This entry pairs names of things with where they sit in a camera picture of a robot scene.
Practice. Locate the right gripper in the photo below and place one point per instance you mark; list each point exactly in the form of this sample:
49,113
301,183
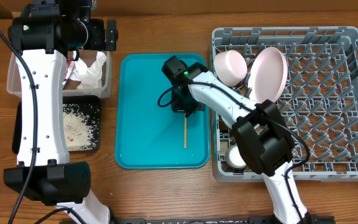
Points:
188,107

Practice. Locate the wooden chopstick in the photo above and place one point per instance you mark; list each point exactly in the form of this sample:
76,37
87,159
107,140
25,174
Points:
185,132

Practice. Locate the small white cup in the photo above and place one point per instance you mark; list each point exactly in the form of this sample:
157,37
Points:
234,159

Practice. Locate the white bowl with food residue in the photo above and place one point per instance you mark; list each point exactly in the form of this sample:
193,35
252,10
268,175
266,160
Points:
230,67

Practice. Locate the large white plate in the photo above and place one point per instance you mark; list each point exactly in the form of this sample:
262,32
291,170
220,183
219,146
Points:
268,75

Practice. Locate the white napkin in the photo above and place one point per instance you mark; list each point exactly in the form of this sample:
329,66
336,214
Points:
89,76

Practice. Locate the rice pile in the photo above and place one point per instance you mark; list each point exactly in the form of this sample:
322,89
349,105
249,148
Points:
78,130

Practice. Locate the red snack wrapper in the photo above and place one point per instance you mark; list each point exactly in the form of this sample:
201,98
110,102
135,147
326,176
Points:
68,72

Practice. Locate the shallow grey-white bowl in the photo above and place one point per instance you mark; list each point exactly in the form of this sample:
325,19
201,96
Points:
227,120

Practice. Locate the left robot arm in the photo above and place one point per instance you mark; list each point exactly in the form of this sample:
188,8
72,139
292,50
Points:
41,38

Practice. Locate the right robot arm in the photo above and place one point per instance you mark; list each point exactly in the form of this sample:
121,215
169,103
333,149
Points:
264,141

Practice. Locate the black food waste tray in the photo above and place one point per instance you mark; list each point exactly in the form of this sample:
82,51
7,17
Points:
85,102

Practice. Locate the grey dishwasher rack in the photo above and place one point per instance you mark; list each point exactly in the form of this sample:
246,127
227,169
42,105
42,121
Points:
320,99

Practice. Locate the clear plastic waste bin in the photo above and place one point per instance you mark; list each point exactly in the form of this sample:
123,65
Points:
88,56

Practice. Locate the teal serving tray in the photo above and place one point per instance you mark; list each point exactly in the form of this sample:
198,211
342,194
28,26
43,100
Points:
148,135

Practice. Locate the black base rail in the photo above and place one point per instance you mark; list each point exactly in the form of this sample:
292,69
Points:
269,219

